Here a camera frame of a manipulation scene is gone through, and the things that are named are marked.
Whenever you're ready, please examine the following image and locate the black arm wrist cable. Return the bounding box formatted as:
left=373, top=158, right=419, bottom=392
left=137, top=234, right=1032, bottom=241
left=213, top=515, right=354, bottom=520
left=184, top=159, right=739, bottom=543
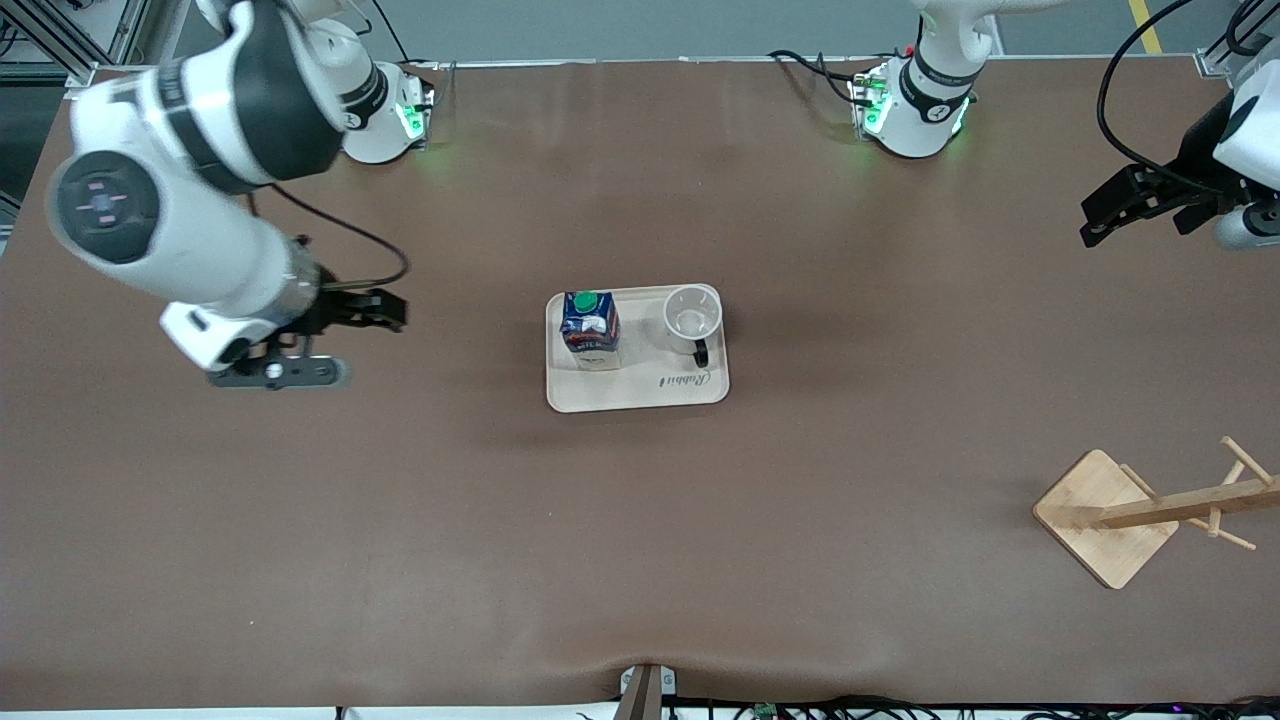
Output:
left=250, top=185, right=412, bottom=291
left=1097, top=0, right=1206, bottom=193

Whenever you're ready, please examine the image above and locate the grey metal table bracket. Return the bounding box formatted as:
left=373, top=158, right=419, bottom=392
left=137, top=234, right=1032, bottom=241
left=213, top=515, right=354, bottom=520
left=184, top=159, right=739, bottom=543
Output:
left=620, top=663, right=677, bottom=720

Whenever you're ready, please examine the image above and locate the blue milk carton green cap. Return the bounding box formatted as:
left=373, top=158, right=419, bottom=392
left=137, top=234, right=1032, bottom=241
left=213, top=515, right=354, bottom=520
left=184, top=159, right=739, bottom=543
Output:
left=558, top=289, right=623, bottom=373

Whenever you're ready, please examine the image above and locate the white rabbit print tray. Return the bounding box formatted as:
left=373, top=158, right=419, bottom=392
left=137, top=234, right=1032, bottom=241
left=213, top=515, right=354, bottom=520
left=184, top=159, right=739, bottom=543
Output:
left=545, top=283, right=731, bottom=414

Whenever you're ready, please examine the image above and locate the aluminium frame profile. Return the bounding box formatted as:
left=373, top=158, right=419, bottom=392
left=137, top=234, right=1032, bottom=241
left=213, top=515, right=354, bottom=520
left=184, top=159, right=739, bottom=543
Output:
left=1195, top=0, right=1280, bottom=81
left=0, top=0, right=191, bottom=96

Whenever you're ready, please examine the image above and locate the black right arm wrist cable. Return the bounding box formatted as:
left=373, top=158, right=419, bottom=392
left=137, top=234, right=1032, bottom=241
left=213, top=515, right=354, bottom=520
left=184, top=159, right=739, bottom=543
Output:
left=250, top=185, right=412, bottom=291

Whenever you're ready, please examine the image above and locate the black left base cable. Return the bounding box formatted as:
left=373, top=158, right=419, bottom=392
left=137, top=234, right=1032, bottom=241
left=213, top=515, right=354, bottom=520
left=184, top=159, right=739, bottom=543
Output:
left=768, top=50, right=871, bottom=106

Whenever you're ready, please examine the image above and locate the black left arm wrist cable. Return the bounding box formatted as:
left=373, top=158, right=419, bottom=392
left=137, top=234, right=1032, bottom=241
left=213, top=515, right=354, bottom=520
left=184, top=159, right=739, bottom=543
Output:
left=1097, top=0, right=1206, bottom=193

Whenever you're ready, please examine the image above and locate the black base cable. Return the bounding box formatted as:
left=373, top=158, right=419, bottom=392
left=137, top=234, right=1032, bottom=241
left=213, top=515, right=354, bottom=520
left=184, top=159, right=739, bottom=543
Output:
left=768, top=50, right=871, bottom=106
left=365, top=0, right=446, bottom=101

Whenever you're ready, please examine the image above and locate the white smiley mug black handle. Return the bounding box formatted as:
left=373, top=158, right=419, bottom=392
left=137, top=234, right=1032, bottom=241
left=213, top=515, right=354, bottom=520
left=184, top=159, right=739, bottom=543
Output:
left=663, top=285, right=724, bottom=368

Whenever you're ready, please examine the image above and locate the black right base cable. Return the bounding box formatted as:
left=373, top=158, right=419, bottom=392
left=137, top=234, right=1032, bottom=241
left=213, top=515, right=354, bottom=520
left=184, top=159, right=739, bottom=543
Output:
left=365, top=0, right=446, bottom=101

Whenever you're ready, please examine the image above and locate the wooden mug tree stand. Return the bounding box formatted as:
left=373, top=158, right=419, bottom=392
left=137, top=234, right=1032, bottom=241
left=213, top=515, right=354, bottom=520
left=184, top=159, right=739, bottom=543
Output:
left=1032, top=435, right=1280, bottom=591

